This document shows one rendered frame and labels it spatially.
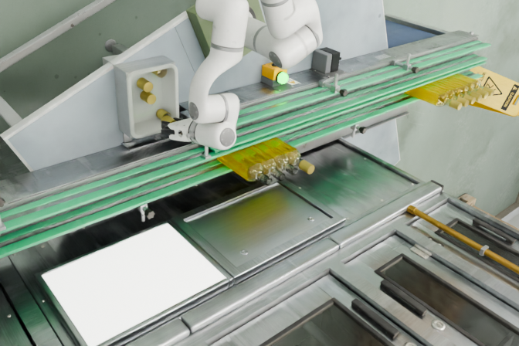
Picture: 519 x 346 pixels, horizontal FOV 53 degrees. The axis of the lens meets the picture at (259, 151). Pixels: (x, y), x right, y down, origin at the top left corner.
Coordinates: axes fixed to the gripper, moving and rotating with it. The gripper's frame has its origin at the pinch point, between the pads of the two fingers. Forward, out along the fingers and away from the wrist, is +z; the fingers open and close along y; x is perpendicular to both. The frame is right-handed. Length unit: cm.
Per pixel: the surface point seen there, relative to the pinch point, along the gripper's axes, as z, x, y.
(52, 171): 16.4, -8.5, -33.1
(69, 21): 66, 33, 0
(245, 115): 0.2, -3.5, 29.1
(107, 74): 13.2, 16.9, -11.9
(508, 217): 156, -281, 574
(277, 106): -1.3, -3.2, 42.5
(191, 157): 3.5, -13.1, 7.2
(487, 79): 78, -51, 353
